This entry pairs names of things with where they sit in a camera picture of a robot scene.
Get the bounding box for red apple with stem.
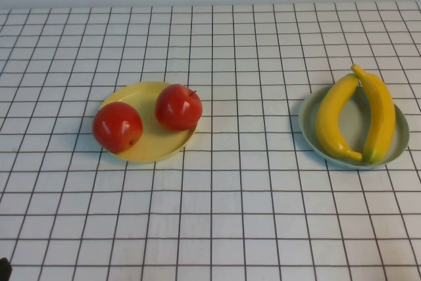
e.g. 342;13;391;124
155;84;203;132

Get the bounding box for red apple without stem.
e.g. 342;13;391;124
92;101;143;155

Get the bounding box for short curved yellow banana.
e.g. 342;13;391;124
315;73;364;163

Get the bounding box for long yellow banana green tip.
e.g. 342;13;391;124
351;64;397;165

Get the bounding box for yellow round plate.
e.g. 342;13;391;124
97;81;200;163

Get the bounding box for light blue round plate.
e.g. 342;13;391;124
298;85;410;170

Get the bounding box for white grid-pattern tablecloth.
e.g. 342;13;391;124
0;0;421;281

